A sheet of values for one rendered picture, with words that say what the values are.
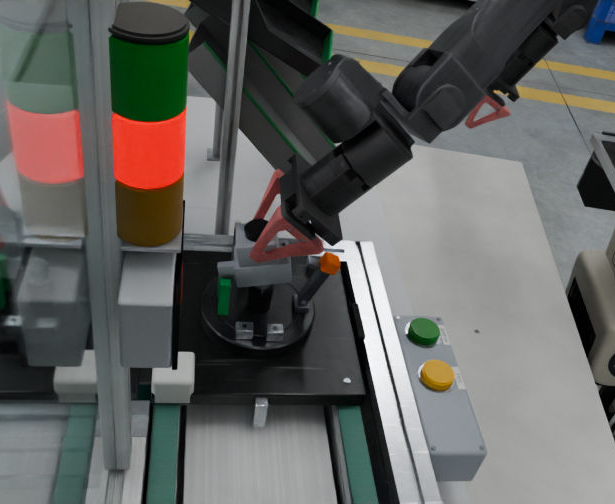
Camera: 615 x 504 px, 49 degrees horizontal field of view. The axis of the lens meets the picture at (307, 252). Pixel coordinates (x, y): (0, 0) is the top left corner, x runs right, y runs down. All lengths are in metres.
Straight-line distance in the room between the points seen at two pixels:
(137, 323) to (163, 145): 0.13
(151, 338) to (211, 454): 0.31
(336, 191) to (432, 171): 0.72
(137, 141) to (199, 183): 0.81
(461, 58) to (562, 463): 0.54
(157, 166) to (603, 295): 1.04
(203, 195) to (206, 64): 0.37
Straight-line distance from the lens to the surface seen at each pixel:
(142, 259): 0.51
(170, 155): 0.45
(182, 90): 0.44
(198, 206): 1.19
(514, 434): 0.98
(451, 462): 0.81
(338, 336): 0.85
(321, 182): 0.70
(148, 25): 0.42
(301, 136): 1.08
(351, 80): 0.67
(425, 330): 0.88
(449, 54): 0.69
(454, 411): 0.83
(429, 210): 1.29
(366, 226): 1.21
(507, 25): 0.72
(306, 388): 0.79
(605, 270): 1.42
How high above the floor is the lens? 1.58
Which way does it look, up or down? 40 degrees down
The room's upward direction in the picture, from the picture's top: 11 degrees clockwise
